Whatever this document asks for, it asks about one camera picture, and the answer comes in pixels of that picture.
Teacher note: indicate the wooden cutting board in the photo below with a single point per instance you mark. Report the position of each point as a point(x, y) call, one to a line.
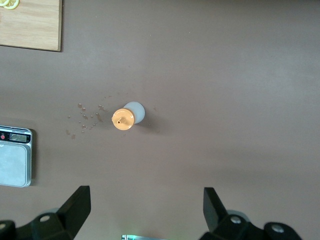
point(32, 27)

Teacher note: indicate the translucent sauce bottle orange cap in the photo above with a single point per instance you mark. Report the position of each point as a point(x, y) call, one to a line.
point(126, 117)

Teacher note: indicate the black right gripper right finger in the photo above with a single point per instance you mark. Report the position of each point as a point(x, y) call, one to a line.
point(222, 220)

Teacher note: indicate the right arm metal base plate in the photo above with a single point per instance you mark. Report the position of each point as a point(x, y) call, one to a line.
point(140, 237)

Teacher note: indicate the silver digital kitchen scale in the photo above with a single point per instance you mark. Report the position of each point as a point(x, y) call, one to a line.
point(15, 160)

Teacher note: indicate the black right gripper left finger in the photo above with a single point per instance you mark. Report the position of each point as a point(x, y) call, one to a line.
point(65, 215)

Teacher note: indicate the lemon slice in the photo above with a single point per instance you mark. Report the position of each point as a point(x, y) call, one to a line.
point(3, 2)
point(13, 4)

